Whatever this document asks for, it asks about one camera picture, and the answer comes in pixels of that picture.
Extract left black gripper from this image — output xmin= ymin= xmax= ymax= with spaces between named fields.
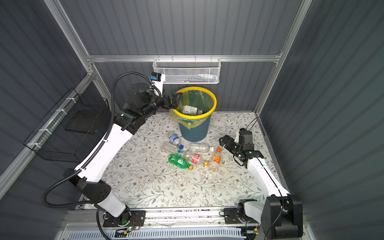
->
xmin=140 ymin=90 xmax=180 ymax=121

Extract clear bottle white green label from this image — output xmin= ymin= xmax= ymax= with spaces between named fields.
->
xmin=182 ymin=105 xmax=203 ymax=116

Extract green bottle yellow cap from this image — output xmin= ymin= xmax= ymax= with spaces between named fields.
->
xmin=168 ymin=154 xmax=194 ymax=170

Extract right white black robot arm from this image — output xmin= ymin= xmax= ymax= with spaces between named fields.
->
xmin=219 ymin=128 xmax=304 ymax=240

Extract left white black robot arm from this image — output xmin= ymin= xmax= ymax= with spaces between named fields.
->
xmin=65 ymin=83 xmax=181 ymax=218

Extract teal bin with yellow rim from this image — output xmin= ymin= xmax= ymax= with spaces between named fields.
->
xmin=170 ymin=87 xmax=218 ymax=142

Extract yellow plastic bin liner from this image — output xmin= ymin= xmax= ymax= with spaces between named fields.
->
xmin=170 ymin=87 xmax=217 ymax=130

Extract clear bottle orange label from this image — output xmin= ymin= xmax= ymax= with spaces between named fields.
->
xmin=208 ymin=148 xmax=222 ymax=172

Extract clear crumpled bottle white cap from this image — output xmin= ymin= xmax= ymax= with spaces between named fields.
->
xmin=189 ymin=143 xmax=215 ymax=154

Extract clear bottle pink label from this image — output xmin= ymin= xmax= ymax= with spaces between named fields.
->
xmin=191 ymin=154 xmax=208 ymax=167

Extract clear bottle blue label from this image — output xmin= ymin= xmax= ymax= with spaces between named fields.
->
xmin=168 ymin=131 xmax=181 ymax=145

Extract items in white basket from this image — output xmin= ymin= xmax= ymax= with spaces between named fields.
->
xmin=177 ymin=74 xmax=219 ymax=84

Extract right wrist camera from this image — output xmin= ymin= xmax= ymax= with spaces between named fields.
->
xmin=238 ymin=128 xmax=253 ymax=145

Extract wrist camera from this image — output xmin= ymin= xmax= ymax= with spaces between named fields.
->
xmin=150 ymin=72 xmax=164 ymax=96
xmin=238 ymin=128 xmax=253 ymax=145

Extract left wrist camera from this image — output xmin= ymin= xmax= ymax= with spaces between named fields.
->
xmin=150 ymin=72 xmax=164 ymax=96

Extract white wire wall basket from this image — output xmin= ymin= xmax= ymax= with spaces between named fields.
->
xmin=153 ymin=59 xmax=222 ymax=85

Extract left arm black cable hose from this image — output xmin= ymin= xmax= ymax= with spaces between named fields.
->
xmin=41 ymin=71 xmax=154 ymax=209

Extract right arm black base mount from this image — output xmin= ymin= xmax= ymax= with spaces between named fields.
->
xmin=221 ymin=208 xmax=258 ymax=225

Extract black wire wall basket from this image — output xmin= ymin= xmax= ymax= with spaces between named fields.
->
xmin=24 ymin=89 xmax=111 ymax=163

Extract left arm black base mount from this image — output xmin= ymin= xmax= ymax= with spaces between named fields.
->
xmin=103 ymin=210 xmax=147 ymax=229

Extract aluminium rail at front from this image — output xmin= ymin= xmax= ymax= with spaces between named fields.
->
xmin=64 ymin=204 xmax=305 ymax=229

